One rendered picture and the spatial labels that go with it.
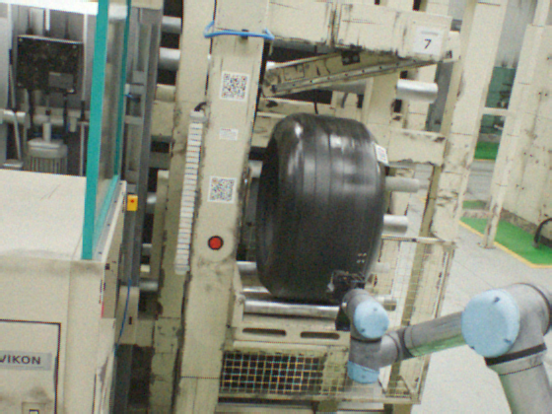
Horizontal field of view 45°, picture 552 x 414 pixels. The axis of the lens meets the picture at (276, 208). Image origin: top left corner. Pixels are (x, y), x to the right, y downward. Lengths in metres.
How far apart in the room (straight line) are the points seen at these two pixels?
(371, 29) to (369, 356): 1.05
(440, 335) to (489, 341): 0.29
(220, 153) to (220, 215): 0.18
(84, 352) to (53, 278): 0.15
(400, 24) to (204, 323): 1.10
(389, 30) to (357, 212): 0.66
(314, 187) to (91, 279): 0.76
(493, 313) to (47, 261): 0.79
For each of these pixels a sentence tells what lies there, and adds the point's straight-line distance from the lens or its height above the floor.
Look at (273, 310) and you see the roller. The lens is 1.96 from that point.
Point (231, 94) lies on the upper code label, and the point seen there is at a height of 1.49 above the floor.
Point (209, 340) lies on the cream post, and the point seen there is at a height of 0.75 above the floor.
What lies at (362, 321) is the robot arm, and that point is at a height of 1.09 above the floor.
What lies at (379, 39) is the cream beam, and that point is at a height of 1.68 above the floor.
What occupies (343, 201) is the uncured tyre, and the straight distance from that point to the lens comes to 1.77.
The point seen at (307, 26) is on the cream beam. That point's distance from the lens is 2.12.
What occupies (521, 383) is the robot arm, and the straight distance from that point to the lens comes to 1.32.
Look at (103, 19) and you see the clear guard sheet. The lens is 1.10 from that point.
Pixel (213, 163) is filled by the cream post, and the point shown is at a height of 1.29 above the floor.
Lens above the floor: 1.71
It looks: 16 degrees down
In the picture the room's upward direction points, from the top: 8 degrees clockwise
